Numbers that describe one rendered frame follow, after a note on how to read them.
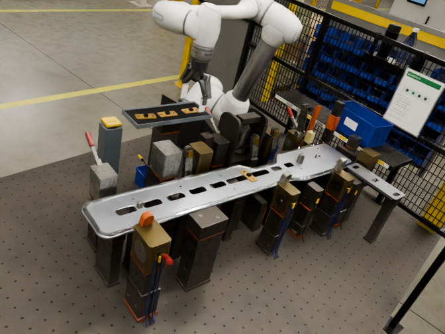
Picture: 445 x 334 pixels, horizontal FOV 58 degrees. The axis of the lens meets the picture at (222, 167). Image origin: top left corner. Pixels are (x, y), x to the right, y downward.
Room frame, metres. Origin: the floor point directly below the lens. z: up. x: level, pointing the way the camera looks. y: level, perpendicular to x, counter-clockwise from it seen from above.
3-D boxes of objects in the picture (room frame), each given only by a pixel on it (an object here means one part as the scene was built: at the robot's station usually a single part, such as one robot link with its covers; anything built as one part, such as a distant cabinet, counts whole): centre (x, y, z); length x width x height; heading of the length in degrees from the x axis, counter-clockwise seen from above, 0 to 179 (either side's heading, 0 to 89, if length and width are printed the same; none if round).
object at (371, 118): (2.16, -0.69, 1.09); 0.30 x 0.17 x 0.13; 41
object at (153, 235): (0.90, 0.15, 0.88); 0.14 x 0.09 x 0.36; 46
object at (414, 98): (2.13, -0.90, 1.30); 0.23 x 0.02 x 0.31; 46
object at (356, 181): (1.71, -0.64, 0.84); 0.12 x 0.07 x 0.28; 46
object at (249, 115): (1.68, -0.04, 0.94); 0.18 x 0.13 x 0.49; 136
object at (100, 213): (1.44, -0.11, 1.00); 1.38 x 0.22 x 0.02; 136
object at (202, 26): (1.62, 0.21, 1.54); 0.13 x 0.11 x 0.16; 75
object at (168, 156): (1.35, 0.24, 0.90); 0.13 x 0.08 x 0.41; 46
